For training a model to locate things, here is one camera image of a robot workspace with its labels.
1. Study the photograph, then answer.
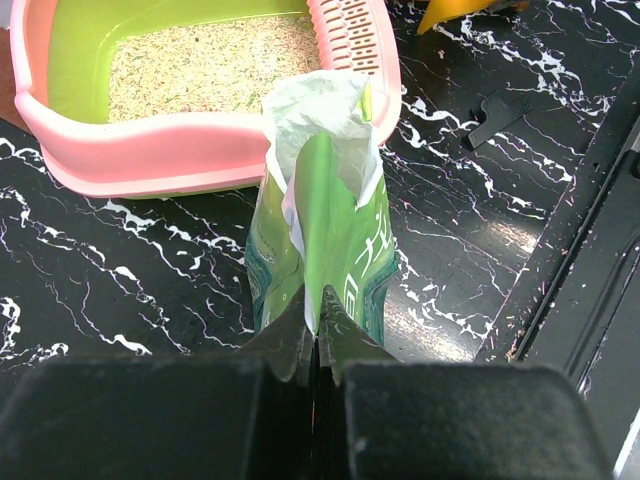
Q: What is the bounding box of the yellow plastic litter scoop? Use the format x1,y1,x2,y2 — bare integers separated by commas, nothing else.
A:
417,0,494,35

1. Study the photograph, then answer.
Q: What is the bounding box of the green cat litter bag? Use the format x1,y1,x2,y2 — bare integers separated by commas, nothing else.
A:
245,70,398,342

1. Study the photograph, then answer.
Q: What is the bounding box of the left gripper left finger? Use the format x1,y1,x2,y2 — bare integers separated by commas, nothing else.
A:
1,292,313,479

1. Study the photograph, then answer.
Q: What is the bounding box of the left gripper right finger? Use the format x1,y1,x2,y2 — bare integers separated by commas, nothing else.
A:
317,287,613,479

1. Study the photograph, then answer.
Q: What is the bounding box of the pink green litter box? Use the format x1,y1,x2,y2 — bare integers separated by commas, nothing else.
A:
9,1,401,198

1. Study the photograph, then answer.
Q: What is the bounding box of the brown rectangular block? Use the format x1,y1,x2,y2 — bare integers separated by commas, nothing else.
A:
0,28,31,134

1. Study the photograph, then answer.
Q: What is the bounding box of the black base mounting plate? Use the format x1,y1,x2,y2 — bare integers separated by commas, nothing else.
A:
476,68,639,475

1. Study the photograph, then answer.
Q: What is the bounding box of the black bag clip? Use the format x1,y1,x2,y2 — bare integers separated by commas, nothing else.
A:
463,91,532,151

